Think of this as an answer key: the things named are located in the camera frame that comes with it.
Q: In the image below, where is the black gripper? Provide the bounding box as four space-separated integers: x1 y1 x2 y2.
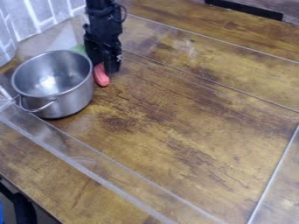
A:
83 0 124 74

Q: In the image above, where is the pink spoon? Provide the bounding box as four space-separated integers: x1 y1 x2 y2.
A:
94 63 110 87

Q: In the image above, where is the green bumpy toy vegetable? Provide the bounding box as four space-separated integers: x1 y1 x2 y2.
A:
71 44 87 54

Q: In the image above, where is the stainless steel pot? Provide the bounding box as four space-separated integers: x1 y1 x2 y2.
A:
12 50 95 119

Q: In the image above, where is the white patterned curtain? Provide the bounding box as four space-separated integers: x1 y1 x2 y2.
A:
0 0 86 67

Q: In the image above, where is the clear acrylic table barrier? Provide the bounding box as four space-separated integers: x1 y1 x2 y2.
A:
0 16 299 224

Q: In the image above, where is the black bar at back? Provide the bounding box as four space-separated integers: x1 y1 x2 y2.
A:
204 0 284 21

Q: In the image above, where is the black table leg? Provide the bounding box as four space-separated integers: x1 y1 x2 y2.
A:
0 182 38 224

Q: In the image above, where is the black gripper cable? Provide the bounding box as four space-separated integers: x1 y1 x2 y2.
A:
110 1 128 24

